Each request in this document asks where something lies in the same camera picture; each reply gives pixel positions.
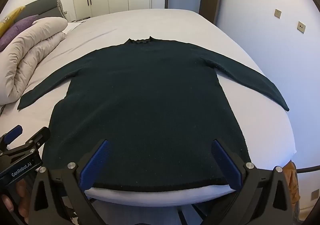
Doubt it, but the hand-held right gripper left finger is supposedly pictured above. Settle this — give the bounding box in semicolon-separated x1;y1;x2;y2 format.
30;139;112;225

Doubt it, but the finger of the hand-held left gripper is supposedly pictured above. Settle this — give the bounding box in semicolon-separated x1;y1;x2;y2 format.
5;127;51;158
0;125;23;151

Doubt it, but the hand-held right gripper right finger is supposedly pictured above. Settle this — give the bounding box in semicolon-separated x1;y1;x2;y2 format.
211;139;294;225

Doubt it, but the dark green sweater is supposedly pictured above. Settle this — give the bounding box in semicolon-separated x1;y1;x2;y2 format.
17;36;290;192

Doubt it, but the person's left hand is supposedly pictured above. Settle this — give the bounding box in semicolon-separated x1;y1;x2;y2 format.
0;179;33;224

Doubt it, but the orange cloth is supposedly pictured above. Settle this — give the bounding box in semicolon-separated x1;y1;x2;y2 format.
285;161;300;212

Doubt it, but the beige folded duvet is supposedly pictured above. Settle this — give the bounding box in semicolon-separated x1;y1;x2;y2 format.
0;17;68;105

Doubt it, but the purple pillow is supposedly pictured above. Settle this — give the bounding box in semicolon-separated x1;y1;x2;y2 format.
0;14;39;51

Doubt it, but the yellow pillow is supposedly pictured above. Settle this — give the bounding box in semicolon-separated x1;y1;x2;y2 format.
0;6;25;38

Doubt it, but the grey padded headboard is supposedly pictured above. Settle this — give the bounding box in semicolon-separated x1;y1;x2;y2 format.
14;0;68;21

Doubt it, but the white bed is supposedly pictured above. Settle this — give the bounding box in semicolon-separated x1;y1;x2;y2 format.
0;8;297;207

